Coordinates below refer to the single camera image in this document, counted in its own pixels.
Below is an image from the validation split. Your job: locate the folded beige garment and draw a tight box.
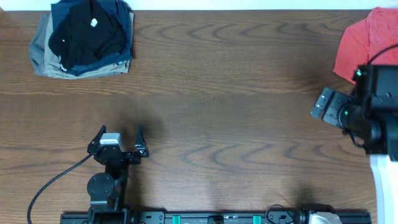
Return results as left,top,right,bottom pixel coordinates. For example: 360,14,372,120
44,8,131,80

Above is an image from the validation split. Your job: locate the black t-shirt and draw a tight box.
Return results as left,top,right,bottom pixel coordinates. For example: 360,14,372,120
48,0,128,73

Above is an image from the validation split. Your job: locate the red t-shirt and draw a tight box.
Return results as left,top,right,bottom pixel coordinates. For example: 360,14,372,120
333,7,397,82

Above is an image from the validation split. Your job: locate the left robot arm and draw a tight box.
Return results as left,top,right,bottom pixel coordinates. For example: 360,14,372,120
87,125,149,224

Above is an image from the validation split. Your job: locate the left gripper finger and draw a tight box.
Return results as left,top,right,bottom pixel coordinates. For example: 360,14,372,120
134,124,149,157
87,125,106,153

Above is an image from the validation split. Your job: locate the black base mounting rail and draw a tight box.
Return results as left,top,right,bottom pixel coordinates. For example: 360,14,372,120
60,204,372,224

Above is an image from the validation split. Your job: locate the folded navy blue garment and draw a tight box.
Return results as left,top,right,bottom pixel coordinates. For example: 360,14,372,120
50,0,134,77

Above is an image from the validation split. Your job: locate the folded grey garment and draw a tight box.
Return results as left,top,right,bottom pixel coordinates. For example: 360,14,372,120
29,13,50,76

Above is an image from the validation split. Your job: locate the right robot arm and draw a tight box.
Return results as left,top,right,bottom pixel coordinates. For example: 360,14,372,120
310,65,397,223

